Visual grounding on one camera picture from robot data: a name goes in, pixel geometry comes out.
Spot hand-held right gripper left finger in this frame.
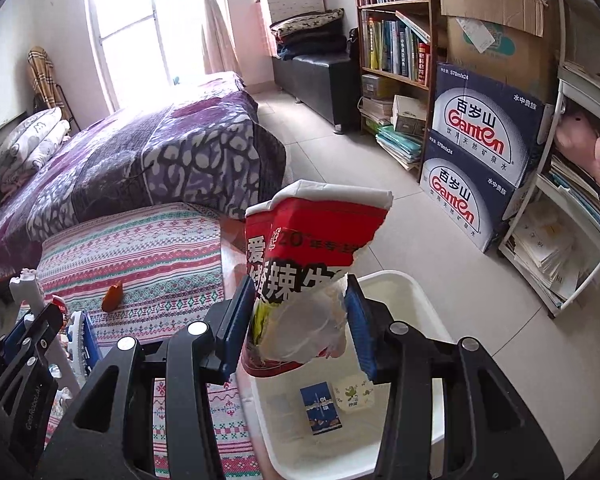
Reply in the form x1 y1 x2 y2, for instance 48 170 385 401
42 285 261 480

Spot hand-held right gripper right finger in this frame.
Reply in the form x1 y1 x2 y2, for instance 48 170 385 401
344 275 566 480

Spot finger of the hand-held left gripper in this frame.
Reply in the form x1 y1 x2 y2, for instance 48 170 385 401
0 345 48 411
0 302 65 376

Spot red snack packet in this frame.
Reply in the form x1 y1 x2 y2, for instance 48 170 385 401
240 179 395 378

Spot white plastic bin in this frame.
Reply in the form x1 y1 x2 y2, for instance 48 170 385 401
247 270 456 480

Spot blue white plastic toy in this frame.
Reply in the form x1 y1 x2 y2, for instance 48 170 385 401
66 310 102 376

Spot white packet with green print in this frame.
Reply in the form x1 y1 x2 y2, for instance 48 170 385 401
332 375 376 413

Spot small orange toy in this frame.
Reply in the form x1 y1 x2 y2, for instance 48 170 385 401
101 282 125 312

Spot small blue packet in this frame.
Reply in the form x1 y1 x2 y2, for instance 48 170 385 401
300 382 343 436

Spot pink striped patterned mat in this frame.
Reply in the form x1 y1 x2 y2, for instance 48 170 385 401
17 202 266 480

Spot blue water carton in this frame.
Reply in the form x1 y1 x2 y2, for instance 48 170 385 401
430 61 546 191
419 130 531 253

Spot folded white quilt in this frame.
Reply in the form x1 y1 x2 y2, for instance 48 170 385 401
0 106 72 196

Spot bed with purple patterned blanket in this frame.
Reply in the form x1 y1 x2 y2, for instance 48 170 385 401
0 71 287 286

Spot stack of green books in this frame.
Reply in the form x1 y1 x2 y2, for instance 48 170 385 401
375 125 426 171

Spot stack of white papers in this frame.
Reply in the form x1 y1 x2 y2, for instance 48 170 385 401
505 200 588 308

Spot short stack of books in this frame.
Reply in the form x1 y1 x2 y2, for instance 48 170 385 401
360 97 396 133

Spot beige mini drawer box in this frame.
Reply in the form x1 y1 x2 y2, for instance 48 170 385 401
391 94 428 137

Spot grey box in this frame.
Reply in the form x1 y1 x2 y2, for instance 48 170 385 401
361 74 401 101

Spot plaid cloth on chair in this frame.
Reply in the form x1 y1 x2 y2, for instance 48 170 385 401
27 46 73 121

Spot black bench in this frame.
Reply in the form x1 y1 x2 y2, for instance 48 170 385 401
272 52 361 133

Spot slanted row of books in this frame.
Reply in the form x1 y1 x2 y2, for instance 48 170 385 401
547 152 600 236

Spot row of thick books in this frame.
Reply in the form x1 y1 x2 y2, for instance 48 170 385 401
362 10 433 86

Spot pale curtain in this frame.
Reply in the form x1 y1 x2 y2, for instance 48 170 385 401
190 0 241 76

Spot pink plush toy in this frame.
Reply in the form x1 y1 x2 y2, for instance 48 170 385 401
555 109 600 188

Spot stack of folded blankets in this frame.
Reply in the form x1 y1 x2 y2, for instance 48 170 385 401
270 7 348 58

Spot brown cardboard box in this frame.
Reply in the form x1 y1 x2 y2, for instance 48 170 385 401
432 0 561 106

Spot window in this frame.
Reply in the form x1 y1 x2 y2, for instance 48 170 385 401
84 0 211 113

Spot white metal rack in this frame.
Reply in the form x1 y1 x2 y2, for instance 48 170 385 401
497 0 600 318

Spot wooden bookshelf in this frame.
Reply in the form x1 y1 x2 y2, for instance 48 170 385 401
351 0 443 181

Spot flat pale books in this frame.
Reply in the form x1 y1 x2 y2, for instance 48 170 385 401
562 60 600 91

